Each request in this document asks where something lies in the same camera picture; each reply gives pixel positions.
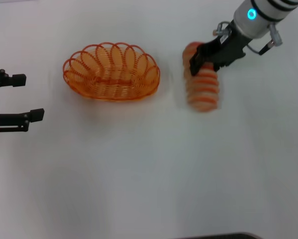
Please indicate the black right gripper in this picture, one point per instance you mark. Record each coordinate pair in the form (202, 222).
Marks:
(226, 51)

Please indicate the orange striped bread loaf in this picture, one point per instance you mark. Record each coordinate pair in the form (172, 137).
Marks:
(203, 92)

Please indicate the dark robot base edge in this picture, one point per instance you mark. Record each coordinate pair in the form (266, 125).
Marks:
(221, 236)

